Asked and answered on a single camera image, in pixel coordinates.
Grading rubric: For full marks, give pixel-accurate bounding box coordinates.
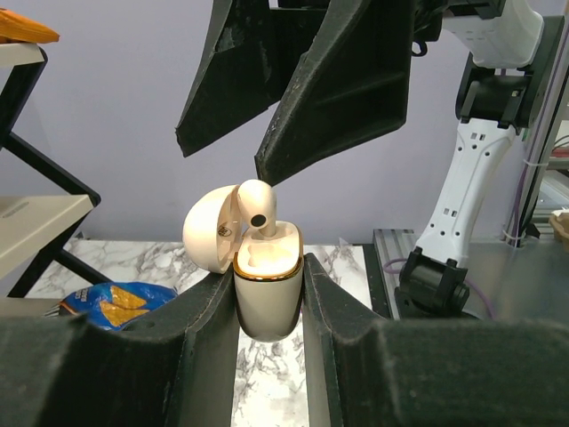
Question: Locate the orange chip bag top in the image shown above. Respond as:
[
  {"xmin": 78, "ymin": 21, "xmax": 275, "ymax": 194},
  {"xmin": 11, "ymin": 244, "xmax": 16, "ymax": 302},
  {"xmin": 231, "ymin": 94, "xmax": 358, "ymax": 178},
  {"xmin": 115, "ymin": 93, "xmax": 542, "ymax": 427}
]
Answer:
[{"xmin": 0, "ymin": 8, "xmax": 60, "ymax": 44}]

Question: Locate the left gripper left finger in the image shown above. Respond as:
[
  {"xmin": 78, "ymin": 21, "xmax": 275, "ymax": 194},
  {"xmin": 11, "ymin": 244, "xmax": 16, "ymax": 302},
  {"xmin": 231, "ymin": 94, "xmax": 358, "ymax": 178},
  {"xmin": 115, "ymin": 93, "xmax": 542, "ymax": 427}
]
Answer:
[{"xmin": 1, "ymin": 272, "xmax": 239, "ymax": 426}]

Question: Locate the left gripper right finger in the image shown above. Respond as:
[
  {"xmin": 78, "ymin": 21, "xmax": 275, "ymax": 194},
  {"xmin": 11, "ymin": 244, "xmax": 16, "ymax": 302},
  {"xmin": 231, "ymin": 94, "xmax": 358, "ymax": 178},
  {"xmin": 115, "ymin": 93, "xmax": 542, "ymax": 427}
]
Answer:
[{"xmin": 301, "ymin": 254, "xmax": 568, "ymax": 426}]

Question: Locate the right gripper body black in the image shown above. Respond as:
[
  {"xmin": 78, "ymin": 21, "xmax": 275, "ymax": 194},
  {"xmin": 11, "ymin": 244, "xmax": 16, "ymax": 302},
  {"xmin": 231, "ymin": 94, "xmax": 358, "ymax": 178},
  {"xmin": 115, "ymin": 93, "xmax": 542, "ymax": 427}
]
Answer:
[{"xmin": 270, "ymin": 0, "xmax": 490, "ymax": 57}]

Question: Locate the beige shelf rack black frame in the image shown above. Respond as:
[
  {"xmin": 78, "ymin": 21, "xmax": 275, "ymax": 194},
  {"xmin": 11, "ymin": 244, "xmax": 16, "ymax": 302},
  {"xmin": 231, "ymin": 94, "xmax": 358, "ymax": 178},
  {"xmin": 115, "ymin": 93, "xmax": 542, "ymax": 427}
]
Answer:
[{"xmin": 1, "ymin": 42, "xmax": 106, "ymax": 298}]

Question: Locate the brown paper cup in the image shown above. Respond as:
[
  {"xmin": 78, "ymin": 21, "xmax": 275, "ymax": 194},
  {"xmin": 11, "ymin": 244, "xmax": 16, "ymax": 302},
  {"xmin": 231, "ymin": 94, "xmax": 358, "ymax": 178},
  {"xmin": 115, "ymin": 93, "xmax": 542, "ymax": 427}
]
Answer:
[{"xmin": 549, "ymin": 210, "xmax": 569, "ymax": 253}]

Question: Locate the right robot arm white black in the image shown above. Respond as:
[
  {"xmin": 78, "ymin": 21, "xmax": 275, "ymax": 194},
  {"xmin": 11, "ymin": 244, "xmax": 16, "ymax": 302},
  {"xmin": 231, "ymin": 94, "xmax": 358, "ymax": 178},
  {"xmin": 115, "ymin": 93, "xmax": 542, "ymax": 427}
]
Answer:
[{"xmin": 176, "ymin": 1, "xmax": 565, "ymax": 318}]

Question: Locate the white earbud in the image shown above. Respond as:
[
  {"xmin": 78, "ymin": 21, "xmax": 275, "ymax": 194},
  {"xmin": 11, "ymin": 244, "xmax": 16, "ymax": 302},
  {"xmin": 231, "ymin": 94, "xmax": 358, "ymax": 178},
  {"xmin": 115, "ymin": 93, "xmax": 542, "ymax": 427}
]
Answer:
[{"xmin": 237, "ymin": 179, "xmax": 276, "ymax": 238}]

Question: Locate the aluminium frame rail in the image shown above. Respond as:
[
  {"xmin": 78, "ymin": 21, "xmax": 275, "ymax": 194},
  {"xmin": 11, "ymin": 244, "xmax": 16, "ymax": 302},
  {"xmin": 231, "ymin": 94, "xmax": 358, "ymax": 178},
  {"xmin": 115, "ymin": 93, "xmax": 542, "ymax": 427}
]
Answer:
[{"xmin": 502, "ymin": 23, "xmax": 568, "ymax": 248}]

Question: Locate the beige earbud charging case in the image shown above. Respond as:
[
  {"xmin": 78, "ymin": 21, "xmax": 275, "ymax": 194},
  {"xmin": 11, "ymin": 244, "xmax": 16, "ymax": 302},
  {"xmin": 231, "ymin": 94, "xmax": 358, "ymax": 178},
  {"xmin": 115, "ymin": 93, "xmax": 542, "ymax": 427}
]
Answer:
[{"xmin": 182, "ymin": 183, "xmax": 304, "ymax": 342}]

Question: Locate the blue Doritos chip bag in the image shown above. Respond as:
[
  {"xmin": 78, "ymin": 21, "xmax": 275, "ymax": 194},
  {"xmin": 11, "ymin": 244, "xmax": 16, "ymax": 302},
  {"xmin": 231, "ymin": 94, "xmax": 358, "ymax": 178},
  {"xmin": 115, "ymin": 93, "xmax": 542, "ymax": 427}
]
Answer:
[{"xmin": 58, "ymin": 282, "xmax": 178, "ymax": 331}]

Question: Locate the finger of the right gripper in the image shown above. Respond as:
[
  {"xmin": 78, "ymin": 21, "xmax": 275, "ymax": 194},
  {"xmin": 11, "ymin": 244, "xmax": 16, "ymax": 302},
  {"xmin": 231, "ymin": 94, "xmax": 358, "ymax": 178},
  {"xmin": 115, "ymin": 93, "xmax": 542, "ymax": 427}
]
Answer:
[
  {"xmin": 176, "ymin": 0, "xmax": 329, "ymax": 157},
  {"xmin": 254, "ymin": 1, "xmax": 412, "ymax": 186}
]

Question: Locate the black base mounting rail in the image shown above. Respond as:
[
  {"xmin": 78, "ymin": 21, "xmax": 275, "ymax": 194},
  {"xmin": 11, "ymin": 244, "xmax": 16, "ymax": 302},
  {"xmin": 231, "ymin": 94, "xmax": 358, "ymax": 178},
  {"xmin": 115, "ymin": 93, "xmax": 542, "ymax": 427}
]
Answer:
[{"xmin": 365, "ymin": 230, "xmax": 486, "ymax": 319}]

